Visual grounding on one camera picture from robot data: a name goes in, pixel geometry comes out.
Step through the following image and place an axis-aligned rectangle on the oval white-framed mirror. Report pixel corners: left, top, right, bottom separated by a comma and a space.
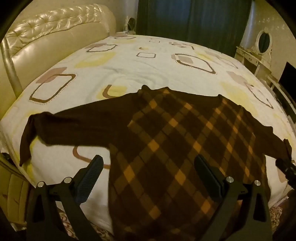
255, 28, 273, 55

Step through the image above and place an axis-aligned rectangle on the dark green curtain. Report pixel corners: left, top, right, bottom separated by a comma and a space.
136, 0, 252, 43

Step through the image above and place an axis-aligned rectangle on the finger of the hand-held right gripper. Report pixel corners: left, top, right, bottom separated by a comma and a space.
282, 138, 294, 160

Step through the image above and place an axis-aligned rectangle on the small round bedside mirror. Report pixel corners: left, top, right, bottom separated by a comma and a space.
125, 17, 137, 33

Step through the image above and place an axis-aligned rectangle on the brown patterned rug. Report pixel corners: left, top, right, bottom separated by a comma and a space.
55, 204, 285, 241

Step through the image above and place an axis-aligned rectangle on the cream leather bed frame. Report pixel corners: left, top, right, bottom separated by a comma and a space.
0, 153, 30, 232

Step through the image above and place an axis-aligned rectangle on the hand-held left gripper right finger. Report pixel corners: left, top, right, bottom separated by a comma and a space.
194, 154, 272, 241

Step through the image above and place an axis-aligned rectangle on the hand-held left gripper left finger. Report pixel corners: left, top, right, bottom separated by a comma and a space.
26, 155, 104, 241

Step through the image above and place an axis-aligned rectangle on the black television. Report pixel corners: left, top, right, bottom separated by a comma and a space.
277, 61, 296, 93

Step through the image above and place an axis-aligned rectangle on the silver metal pole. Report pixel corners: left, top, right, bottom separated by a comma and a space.
0, 38, 23, 98

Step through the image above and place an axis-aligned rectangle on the white dressing table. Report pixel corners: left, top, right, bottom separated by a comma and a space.
235, 45, 271, 70

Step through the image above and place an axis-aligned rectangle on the white patterned bedsheet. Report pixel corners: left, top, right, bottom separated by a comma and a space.
0, 35, 296, 232

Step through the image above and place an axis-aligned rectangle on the brown plaid sweater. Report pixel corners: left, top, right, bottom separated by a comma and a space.
19, 85, 288, 241

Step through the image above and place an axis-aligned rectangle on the cream leather headboard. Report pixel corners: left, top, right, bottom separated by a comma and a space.
0, 3, 117, 121

